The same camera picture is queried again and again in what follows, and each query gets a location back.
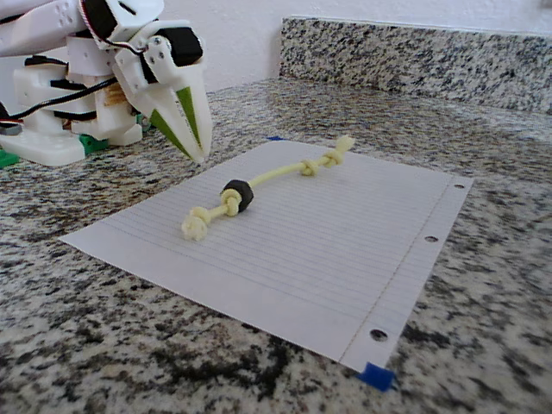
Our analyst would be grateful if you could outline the black hex nut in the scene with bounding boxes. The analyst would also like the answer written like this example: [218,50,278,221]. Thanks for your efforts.
[220,179,254,214]

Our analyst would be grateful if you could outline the yellow knotted rope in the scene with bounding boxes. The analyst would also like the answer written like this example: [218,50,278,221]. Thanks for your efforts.
[180,135,355,242]

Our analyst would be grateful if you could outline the wooden shim sticks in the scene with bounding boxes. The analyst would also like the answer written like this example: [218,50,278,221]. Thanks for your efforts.
[104,84,127,107]

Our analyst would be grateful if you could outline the green table clamp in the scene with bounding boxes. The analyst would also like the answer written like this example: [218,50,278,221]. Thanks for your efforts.
[0,147,21,169]
[78,132,110,155]

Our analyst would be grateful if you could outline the lined white paper sheet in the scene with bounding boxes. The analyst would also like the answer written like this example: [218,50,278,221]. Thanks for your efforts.
[60,141,474,373]

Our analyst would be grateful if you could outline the granite backsplash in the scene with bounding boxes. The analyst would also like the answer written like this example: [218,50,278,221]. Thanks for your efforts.
[279,16,552,116]

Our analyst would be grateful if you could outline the red black servo wire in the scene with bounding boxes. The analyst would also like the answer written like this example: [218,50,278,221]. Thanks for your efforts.
[79,0,150,55]

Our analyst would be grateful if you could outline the black cable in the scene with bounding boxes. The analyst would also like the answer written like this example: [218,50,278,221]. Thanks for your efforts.
[6,77,117,120]

